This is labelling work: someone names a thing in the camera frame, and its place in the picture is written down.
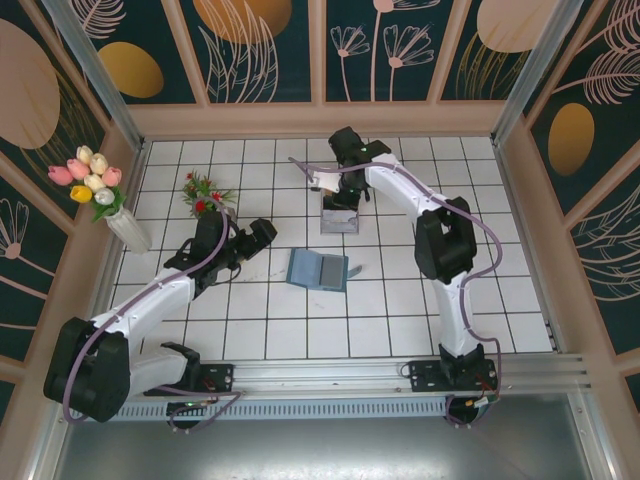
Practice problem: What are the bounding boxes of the slotted grey cable duct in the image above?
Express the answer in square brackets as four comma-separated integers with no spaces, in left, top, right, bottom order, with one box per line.
[69,397,582,422]

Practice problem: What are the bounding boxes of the pastel tulip bouquet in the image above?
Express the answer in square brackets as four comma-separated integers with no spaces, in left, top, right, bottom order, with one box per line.
[47,144,127,224]

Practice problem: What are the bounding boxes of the aluminium mounting rail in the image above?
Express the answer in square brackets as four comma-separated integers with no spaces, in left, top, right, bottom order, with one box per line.
[48,352,592,401]

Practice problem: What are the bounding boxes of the small potted red flowers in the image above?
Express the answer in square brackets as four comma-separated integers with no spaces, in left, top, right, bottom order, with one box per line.
[180,170,239,217]

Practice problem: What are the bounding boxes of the white ribbed vase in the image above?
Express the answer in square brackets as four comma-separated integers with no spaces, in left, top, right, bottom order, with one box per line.
[107,207,154,255]

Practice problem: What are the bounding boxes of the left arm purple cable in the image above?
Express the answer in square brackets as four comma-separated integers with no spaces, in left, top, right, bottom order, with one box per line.
[62,198,246,432]

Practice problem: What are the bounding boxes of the aluminium frame post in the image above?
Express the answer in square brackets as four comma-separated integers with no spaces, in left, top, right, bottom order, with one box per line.
[42,0,147,151]
[491,0,577,146]

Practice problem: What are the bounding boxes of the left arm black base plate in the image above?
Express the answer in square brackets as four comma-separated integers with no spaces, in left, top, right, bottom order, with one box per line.
[143,363,235,397]

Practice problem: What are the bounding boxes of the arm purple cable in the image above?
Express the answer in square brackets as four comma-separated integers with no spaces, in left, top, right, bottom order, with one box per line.
[62,198,246,432]
[288,157,504,429]

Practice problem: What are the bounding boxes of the blue-grey box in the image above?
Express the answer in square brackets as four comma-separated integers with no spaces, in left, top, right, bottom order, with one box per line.
[287,247,363,294]

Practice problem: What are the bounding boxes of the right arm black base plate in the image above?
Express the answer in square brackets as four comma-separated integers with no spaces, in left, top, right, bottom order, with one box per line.
[408,357,499,394]

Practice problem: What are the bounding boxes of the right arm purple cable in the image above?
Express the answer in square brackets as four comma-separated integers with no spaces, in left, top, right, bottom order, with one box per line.
[288,157,504,429]

